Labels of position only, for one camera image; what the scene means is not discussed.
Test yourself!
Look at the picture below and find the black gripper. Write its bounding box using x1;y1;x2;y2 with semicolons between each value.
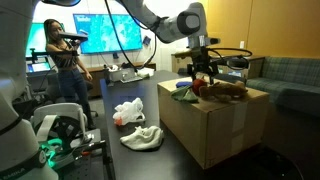
174;47;249;85

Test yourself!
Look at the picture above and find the red and green plush radish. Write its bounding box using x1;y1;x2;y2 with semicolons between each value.
171;79;207;103

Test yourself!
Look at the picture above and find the brown plush moose toy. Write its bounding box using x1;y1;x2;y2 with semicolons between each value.
199;81;248;102

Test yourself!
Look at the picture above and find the white knitted cloth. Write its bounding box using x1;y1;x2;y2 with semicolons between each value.
120;126;164;151

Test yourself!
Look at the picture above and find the white robot base unit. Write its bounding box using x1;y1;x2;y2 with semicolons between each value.
30;103;93;160

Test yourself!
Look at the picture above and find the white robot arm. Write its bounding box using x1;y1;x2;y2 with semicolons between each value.
0;0;220;180

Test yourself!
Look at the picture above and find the large cardboard box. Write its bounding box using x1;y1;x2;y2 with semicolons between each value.
157;79;269;169

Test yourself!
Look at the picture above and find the white box on table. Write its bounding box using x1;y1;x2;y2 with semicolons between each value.
109;68;136;82

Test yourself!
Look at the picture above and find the blue flat pouch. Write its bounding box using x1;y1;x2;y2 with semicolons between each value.
176;81;193;88

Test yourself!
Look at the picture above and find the low wooden shelf cabinet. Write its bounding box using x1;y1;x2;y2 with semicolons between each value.
171;54;264;81

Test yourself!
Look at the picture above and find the white plastic bag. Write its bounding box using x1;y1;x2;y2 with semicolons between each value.
113;97;145;126

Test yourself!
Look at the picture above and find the green plaid sofa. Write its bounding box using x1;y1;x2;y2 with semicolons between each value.
247;57;320;117

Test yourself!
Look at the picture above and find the woman in dark clothes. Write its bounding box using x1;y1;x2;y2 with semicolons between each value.
44;19;96;130

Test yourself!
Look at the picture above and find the camera on tripod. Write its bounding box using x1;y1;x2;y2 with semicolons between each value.
26;32;88;63

